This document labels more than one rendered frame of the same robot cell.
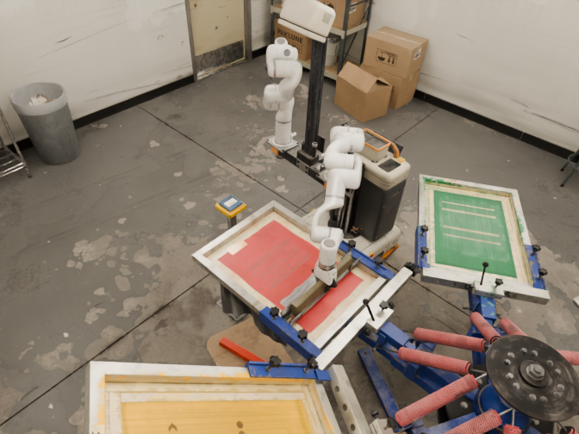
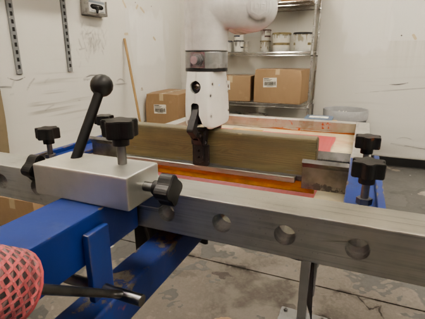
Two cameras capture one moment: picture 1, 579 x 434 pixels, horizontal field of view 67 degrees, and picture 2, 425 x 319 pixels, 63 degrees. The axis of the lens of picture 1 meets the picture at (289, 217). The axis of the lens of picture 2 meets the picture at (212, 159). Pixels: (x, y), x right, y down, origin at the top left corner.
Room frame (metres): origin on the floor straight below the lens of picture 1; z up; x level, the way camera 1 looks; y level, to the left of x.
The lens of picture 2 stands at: (1.08, -0.79, 1.19)
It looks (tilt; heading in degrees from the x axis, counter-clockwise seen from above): 16 degrees down; 73
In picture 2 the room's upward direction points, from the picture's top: straight up
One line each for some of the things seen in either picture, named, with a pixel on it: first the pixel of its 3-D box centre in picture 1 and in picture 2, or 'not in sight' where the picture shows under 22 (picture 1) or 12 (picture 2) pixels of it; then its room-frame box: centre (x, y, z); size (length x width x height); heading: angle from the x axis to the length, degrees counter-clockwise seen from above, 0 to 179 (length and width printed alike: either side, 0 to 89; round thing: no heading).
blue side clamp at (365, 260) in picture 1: (362, 262); (362, 199); (1.45, -0.38, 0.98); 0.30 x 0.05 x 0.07; 50
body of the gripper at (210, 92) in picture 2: (325, 270); (206, 94); (1.26, -0.17, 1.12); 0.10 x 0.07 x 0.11; 50
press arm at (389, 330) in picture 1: (388, 331); (62, 235); (1.03, -0.45, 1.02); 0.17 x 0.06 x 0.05; 50
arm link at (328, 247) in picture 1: (331, 244); (229, 18); (1.30, -0.19, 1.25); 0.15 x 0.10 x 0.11; 174
